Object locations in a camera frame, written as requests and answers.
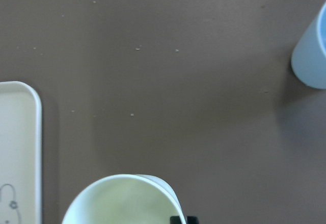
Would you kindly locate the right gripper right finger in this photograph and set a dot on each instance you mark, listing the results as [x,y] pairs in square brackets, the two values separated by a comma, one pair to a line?
[192,220]

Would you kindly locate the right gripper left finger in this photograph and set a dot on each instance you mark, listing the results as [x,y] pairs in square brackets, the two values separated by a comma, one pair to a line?
[175,220]

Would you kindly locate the cream plastic cup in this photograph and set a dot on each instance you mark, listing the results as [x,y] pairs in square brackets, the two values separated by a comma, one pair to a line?
[125,198]

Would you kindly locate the cream serving tray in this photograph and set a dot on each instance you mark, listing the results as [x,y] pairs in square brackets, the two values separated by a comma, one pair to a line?
[21,153]

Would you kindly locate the blue plastic cup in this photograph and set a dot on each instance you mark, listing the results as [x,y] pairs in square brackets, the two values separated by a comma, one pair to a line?
[308,56]

